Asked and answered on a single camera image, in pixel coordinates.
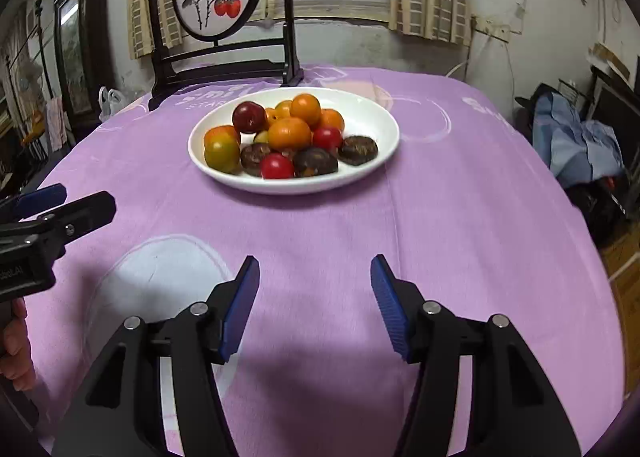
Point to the black pole stand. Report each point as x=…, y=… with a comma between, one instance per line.
x=42, y=47

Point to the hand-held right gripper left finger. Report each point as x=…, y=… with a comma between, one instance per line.
x=240, y=309

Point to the dark framed panel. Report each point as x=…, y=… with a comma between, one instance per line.
x=617, y=112

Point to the small orange kumquat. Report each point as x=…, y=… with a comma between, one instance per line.
x=270, y=116

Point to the large dark brown water chestnut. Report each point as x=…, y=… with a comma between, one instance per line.
x=315, y=163

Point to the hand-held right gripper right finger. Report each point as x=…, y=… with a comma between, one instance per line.
x=390, y=307

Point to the white plastic bag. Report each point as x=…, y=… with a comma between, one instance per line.
x=111, y=104

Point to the large red tomato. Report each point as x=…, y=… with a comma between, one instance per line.
x=327, y=137

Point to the blue clothes pile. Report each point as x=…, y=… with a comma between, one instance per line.
x=575, y=137

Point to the pink cloth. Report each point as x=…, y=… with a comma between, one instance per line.
x=56, y=122

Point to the green-yellow mandarin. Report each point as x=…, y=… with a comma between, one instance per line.
x=221, y=156

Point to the dark wooden framed cabinet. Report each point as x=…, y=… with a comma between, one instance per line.
x=75, y=52

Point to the speckled orange mandarin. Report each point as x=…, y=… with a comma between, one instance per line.
x=283, y=109

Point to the yellow-green round fruit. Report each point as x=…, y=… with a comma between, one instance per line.
x=260, y=138

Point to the white oval plate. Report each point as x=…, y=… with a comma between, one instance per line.
x=370, y=112

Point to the wall outlet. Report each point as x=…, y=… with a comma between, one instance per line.
x=492, y=28

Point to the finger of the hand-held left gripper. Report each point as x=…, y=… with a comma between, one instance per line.
x=45, y=194
x=85, y=212

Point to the purple tablecloth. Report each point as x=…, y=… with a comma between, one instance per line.
x=450, y=237

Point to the large orange mandarin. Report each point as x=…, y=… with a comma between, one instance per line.
x=289, y=133

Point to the dark red plum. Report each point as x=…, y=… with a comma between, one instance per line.
x=248, y=117

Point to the person's left hand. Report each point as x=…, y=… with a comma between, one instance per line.
x=17, y=352

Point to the black hat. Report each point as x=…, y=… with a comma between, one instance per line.
x=530, y=102

